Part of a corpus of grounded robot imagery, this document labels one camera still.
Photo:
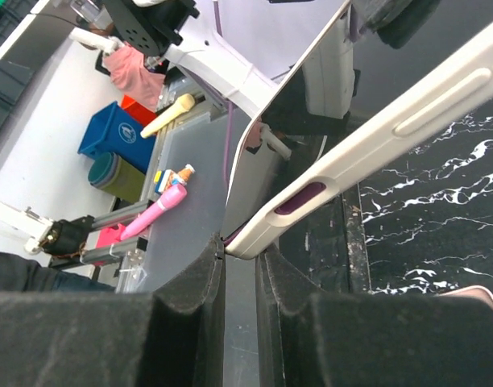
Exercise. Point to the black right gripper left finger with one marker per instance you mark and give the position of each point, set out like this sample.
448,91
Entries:
169,337

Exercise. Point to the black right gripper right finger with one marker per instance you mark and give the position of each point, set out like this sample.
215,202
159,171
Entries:
310,337

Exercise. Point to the phone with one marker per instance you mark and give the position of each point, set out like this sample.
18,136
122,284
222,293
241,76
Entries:
380,78

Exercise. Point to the pink phone case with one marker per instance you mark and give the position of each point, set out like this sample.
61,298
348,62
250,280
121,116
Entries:
477,292

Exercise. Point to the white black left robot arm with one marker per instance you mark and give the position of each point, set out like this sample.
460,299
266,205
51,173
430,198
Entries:
173,29

